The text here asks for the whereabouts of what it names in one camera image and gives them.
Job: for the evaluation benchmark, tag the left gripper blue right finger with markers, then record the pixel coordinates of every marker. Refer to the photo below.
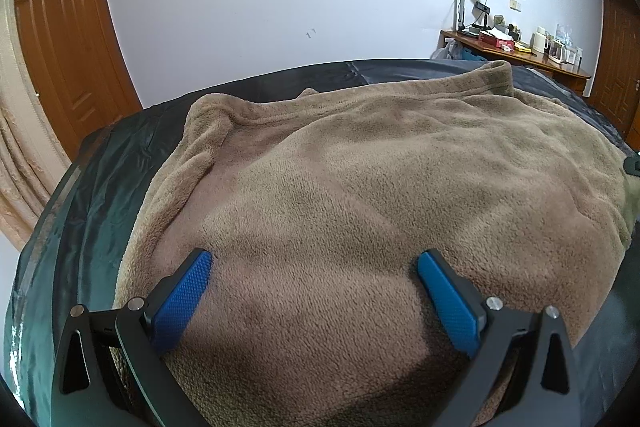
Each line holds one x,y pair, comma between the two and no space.
530,351

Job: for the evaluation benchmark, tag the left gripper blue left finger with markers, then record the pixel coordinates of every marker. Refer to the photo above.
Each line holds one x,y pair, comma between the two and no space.
110,370

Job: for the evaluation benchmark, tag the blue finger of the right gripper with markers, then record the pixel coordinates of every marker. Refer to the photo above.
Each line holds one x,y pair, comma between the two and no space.
631,165

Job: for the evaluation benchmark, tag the brown fleece garment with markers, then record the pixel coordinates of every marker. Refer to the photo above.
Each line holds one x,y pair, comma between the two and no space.
315,210

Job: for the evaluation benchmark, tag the brown wooden wardrobe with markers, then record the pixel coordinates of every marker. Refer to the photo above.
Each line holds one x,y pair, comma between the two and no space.
615,88

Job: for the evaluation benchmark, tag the dark bed sheet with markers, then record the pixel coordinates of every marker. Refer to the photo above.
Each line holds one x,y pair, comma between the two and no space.
74,253

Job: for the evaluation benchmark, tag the white kettle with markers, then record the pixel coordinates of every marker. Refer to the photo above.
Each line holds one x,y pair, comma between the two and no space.
539,40

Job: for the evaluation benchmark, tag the red box on desk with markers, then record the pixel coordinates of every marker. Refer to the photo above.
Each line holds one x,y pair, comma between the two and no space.
497,40

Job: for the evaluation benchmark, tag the wooden desk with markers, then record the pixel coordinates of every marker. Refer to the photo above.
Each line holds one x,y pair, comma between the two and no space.
572,77

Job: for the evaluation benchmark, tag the beige curtain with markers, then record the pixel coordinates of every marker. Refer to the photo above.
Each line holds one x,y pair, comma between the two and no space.
32,159

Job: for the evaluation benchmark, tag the brown wooden door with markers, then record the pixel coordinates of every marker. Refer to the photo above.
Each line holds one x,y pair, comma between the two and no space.
75,63

